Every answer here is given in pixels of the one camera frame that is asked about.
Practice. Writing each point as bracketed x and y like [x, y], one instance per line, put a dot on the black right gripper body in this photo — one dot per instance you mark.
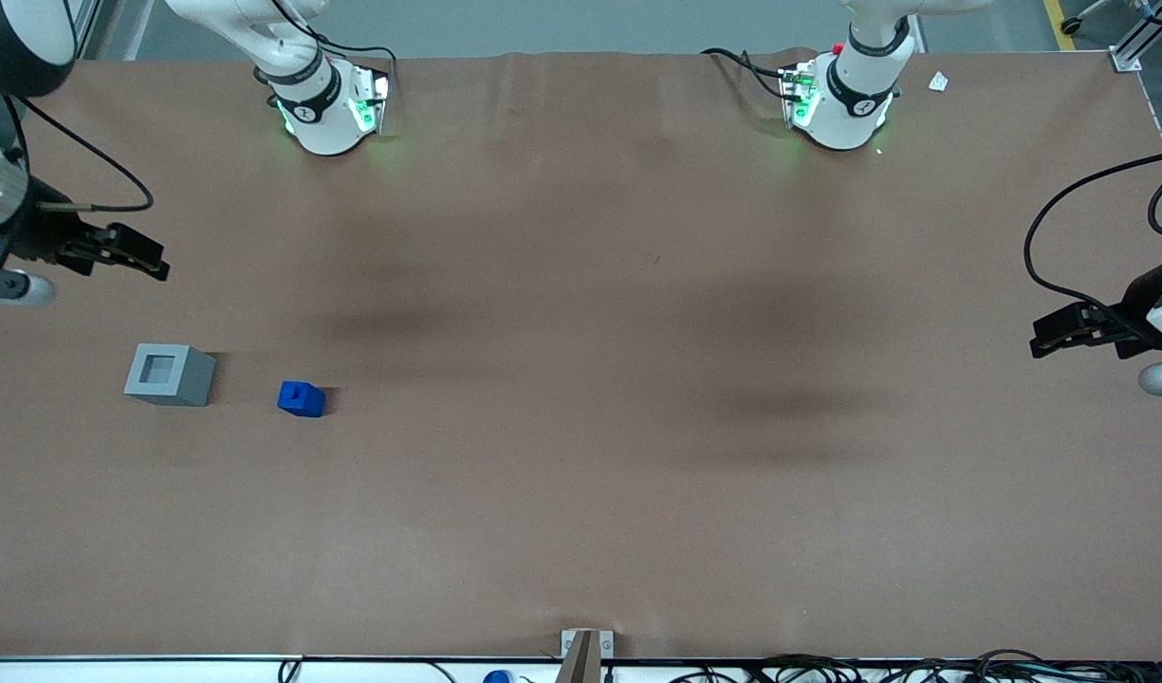
[42, 233]

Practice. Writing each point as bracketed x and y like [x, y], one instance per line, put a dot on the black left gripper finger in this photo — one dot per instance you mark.
[1074, 339]
[1074, 318]

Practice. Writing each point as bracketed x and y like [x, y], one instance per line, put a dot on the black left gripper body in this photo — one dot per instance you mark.
[1134, 305]

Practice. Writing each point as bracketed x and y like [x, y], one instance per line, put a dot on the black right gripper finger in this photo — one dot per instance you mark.
[137, 243]
[130, 263]

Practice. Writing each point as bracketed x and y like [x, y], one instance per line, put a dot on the blue plastic part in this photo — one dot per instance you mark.
[301, 400]

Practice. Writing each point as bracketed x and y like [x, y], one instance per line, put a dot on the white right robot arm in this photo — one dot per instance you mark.
[326, 121]

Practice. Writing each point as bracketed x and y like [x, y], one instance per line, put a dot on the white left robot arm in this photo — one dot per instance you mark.
[851, 114]

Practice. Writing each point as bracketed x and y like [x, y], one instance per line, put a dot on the gray square base block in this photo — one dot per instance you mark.
[190, 379]

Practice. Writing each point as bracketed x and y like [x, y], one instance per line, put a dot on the small white paper scrap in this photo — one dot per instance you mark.
[938, 82]

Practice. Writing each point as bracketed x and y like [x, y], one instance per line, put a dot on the brown table mat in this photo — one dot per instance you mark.
[580, 398]

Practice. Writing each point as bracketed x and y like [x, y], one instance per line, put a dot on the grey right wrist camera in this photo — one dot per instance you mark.
[16, 286]

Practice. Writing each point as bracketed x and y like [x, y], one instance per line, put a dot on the aluminium frame post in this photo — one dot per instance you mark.
[106, 24]

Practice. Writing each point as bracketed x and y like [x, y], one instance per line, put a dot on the grey metal camera bracket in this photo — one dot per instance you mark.
[586, 647]

